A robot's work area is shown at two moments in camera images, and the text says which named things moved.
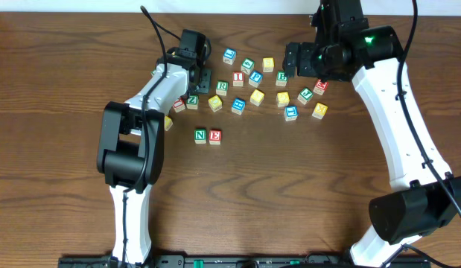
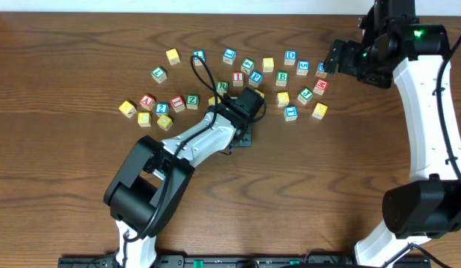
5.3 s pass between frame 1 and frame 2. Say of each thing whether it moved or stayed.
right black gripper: moved
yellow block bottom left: stayed
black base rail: stayed
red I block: stayed
